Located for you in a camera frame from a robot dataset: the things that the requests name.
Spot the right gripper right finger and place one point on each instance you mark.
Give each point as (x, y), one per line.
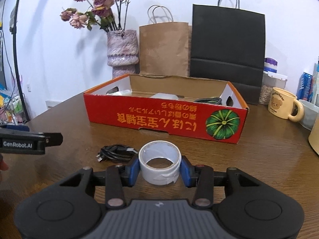
(200, 177)

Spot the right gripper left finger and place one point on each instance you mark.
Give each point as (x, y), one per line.
(117, 177)

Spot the white tape roll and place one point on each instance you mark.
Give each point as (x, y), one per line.
(160, 162)

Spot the clear cotton swab box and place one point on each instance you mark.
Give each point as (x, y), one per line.
(165, 96)

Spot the red pumpkin cardboard box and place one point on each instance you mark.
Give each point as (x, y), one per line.
(206, 109)

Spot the yellow bear mug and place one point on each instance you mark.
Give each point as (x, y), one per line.
(283, 104)

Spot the cream thermos jug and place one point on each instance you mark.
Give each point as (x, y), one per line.
(313, 138)

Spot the clear jar purple lid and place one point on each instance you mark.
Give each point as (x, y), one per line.
(271, 79)

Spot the pale green cup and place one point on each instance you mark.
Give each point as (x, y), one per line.
(310, 114)

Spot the pink marbled vase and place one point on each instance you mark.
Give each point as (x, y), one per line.
(122, 52)

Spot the blue soda can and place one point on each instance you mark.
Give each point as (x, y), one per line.
(305, 86)

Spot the black paper bag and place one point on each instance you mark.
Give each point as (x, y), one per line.
(229, 44)

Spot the brown paper bag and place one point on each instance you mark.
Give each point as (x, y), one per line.
(164, 44)

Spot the clear glass bottle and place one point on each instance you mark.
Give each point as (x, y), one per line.
(314, 92)

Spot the dried rose bouquet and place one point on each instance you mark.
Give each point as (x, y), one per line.
(109, 15)

